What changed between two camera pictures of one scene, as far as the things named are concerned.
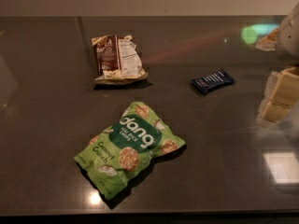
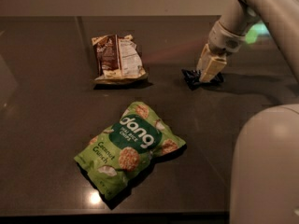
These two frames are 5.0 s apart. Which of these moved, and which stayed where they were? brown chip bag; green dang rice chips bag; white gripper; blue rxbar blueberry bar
Moved: white gripper; blue rxbar blueberry bar
Stayed: brown chip bag; green dang rice chips bag
